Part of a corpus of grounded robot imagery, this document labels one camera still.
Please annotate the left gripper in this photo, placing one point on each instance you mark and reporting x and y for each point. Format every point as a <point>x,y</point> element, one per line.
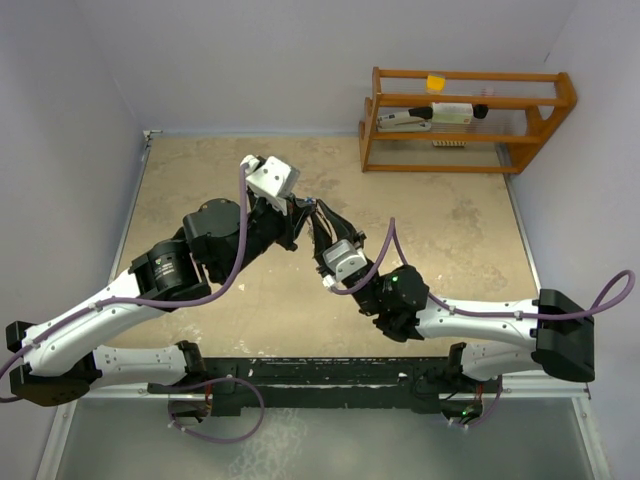
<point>290,223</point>

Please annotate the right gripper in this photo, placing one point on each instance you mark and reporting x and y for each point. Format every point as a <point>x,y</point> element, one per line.
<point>343,228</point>

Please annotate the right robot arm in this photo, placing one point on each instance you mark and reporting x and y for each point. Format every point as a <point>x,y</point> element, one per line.
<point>550,332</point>

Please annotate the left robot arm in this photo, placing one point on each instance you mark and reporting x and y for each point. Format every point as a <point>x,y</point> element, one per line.
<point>61,360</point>

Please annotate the small comb binding piece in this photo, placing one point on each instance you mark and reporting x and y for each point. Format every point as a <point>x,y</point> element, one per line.
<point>448,144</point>

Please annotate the wooden shelf rack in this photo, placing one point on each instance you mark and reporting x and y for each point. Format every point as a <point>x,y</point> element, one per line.
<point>518,111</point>

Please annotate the white stapler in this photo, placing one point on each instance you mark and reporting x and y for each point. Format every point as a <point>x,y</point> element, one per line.
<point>416,119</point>

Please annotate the white green box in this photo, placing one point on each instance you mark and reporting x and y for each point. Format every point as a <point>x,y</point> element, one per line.
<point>452,113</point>

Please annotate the yellow sticky note block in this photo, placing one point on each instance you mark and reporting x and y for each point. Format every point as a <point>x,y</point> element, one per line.
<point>435,84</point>

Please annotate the small black object on shelf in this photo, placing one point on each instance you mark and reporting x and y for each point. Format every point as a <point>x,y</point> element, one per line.
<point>480,111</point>

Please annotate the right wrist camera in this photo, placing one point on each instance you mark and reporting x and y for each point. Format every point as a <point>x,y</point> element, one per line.
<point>342,260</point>

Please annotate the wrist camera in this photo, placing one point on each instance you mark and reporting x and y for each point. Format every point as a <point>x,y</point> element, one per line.
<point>271,179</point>
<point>342,260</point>

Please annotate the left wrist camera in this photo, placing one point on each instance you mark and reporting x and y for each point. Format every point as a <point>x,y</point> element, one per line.
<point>271,179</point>

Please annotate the black mounting base rail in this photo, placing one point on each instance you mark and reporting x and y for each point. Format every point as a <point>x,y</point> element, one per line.
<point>426,385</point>

